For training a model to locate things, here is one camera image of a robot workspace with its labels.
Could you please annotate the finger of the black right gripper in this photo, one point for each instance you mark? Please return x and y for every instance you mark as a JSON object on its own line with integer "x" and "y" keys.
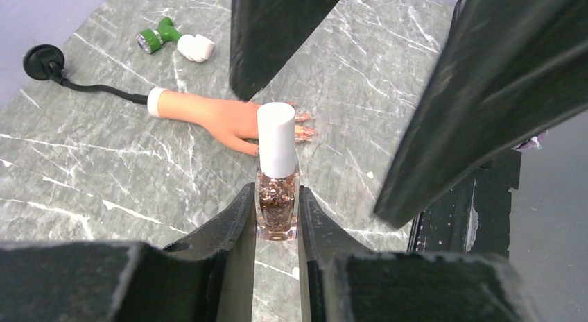
{"x": 264, "y": 34}
{"x": 509, "y": 70}

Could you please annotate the white nail polish brush cap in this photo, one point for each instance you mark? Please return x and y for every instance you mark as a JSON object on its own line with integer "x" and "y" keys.
{"x": 276, "y": 137}

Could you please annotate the white pipe fitting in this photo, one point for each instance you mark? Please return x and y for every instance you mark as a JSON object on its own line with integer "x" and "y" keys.
{"x": 195, "y": 48}

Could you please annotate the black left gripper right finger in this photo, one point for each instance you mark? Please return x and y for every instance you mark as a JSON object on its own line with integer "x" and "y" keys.
{"x": 343, "y": 280}

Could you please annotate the mannequin practice hand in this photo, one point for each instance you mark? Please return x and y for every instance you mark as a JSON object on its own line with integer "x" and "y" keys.
{"x": 232, "y": 123}

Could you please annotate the green pipe fitting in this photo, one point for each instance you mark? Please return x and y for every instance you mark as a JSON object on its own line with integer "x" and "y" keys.
{"x": 151, "y": 40}

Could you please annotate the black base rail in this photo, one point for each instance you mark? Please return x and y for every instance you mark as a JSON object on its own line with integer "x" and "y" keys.
{"x": 474, "y": 215}

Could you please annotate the glitter nail polish bottle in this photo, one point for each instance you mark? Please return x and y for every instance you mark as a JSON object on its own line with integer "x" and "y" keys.
{"x": 276, "y": 205}

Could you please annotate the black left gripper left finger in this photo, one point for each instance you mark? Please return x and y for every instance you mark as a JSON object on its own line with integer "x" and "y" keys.
{"x": 207, "y": 275}

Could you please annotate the black flexible stand with base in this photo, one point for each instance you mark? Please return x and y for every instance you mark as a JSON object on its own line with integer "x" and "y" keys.
{"x": 47, "y": 62}

